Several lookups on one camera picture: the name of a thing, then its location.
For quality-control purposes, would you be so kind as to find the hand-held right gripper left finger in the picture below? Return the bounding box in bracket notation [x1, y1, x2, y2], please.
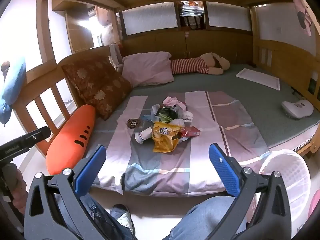
[24, 144, 135, 240]

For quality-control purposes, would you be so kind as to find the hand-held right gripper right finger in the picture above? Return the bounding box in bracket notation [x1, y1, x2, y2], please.
[208, 143, 292, 240]

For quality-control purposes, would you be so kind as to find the red box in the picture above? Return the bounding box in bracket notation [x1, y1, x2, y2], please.
[179, 126, 201, 138]

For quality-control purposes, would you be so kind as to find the white plastic basket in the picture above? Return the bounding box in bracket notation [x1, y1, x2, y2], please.
[259, 149, 312, 233]

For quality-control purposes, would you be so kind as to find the person's left hand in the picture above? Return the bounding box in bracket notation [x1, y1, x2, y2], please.
[5, 164, 29, 207]

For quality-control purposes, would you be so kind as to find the orange carrot plush pillow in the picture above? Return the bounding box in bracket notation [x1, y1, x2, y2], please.
[46, 104, 97, 175]

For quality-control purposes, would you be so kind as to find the person's left leg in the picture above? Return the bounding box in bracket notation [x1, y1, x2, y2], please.
[75, 192, 135, 240]

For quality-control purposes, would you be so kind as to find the person's leg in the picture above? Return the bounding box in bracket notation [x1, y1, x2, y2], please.
[75, 192, 135, 240]
[162, 196, 250, 240]

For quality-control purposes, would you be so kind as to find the pink grey patchwork blanket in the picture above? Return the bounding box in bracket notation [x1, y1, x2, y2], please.
[91, 90, 270, 197]

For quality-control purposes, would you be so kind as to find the person's right leg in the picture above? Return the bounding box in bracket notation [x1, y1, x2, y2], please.
[162, 196, 250, 240]

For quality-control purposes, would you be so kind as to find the person's shoe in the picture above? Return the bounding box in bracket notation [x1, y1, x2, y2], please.
[110, 204, 133, 230]

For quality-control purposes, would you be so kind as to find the blue plush toy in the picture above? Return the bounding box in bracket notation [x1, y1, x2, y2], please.
[0, 56, 27, 125]

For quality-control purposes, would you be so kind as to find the white paper cup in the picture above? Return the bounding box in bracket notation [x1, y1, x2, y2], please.
[134, 126, 153, 144]

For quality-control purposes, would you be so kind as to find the yellow snack bag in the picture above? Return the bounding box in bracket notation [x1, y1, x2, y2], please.
[152, 121, 187, 153]

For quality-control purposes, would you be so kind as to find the clear plastic bag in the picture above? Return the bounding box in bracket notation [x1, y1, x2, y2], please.
[151, 103, 187, 126]

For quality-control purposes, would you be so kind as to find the green bed sheet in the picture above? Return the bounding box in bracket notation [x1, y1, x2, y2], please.
[117, 64, 320, 148]

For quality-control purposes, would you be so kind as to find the brown floral pillow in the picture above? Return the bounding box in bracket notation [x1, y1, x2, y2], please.
[61, 55, 133, 121]

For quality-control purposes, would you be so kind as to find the pink cloth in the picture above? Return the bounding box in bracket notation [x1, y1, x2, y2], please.
[162, 96, 187, 110]

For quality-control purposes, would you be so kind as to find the white handheld appliance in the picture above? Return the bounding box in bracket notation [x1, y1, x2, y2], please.
[282, 99, 314, 119]

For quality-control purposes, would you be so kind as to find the white flat board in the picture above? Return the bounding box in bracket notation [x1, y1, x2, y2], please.
[236, 68, 280, 91]

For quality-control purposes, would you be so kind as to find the striped plush toy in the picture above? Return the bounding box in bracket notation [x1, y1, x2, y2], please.
[170, 52, 230, 75]

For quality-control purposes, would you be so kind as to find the grey white cloth bundle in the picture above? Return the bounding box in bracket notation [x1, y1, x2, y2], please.
[109, 44, 124, 72]

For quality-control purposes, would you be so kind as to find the pink pillow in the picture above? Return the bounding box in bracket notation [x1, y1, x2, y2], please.
[122, 51, 175, 87]

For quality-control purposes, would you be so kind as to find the wooden wardrobe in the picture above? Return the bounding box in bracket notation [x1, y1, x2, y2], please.
[65, 5, 96, 53]

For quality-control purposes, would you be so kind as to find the pale plush toy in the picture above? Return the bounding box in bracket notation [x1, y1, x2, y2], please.
[100, 12, 118, 46]

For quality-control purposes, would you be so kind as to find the frosted glass panel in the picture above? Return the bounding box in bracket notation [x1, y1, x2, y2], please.
[121, 2, 180, 36]
[206, 1, 252, 32]

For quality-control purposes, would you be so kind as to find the stack of books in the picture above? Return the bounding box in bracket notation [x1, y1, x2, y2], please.
[180, 1, 204, 18]

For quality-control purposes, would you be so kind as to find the wooden bed frame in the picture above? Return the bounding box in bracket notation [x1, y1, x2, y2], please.
[12, 0, 320, 160]

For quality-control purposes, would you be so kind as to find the pink wall poster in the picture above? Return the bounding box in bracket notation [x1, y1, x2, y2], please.
[291, 0, 314, 37]

